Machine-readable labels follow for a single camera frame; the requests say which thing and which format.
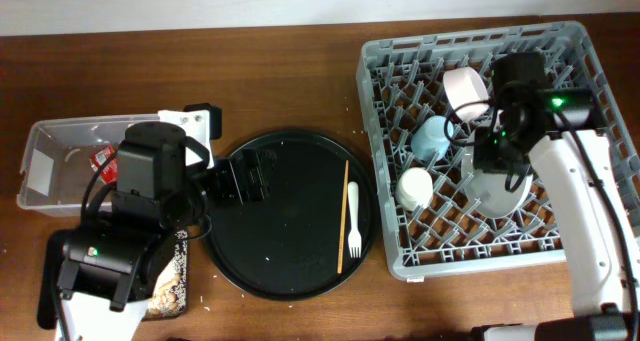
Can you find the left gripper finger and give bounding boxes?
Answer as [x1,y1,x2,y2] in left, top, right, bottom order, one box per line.
[242,149,277,174]
[239,170,270,202]

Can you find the grey round plate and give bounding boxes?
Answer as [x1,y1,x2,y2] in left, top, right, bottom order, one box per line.
[461,147,533,219]

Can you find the light blue cup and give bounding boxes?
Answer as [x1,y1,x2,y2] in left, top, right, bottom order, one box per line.
[410,116,453,163]

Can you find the pink bowl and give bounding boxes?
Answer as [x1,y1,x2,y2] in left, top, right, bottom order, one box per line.
[443,67,489,122]

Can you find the wooden chopstick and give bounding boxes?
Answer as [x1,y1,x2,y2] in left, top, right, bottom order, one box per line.
[337,160,349,275]

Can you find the cream paper cup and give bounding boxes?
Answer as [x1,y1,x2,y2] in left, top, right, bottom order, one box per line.
[395,167,433,211]

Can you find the white plastic fork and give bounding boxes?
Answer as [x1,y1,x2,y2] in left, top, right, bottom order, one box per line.
[347,181,362,258]

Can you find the red snack wrapper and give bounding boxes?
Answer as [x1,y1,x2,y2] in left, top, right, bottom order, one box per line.
[90,145,118,184]

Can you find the food scraps with rice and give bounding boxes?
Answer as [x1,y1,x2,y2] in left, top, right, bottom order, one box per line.
[144,231,188,321]

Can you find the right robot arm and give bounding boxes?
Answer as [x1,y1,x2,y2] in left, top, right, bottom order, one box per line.
[478,81,639,341]

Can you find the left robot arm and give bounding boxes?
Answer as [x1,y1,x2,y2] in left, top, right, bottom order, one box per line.
[51,121,276,340]

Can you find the grey dishwasher rack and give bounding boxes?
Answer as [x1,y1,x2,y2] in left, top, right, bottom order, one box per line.
[356,22,639,282]

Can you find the round black serving tray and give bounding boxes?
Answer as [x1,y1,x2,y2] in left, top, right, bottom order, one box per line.
[204,129,381,301]

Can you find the clear plastic bin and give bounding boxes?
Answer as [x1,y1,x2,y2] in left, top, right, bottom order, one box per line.
[16,114,159,217]

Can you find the black rectangular tray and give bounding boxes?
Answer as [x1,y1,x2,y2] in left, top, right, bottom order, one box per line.
[36,230,188,330]

